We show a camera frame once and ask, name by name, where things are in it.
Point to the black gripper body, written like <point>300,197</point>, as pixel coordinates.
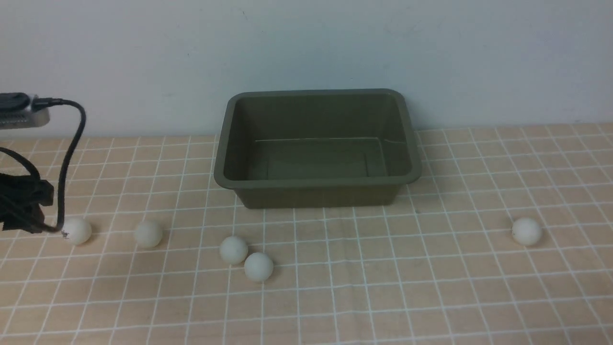
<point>21,200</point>

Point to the white ping-pong ball with logo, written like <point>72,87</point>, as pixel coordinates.
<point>76,231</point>

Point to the olive green plastic bin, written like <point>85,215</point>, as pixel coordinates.
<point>317,148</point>

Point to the checkered peach tablecloth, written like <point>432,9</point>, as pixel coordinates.
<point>438,266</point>

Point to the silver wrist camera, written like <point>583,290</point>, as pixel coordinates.
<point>17,111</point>

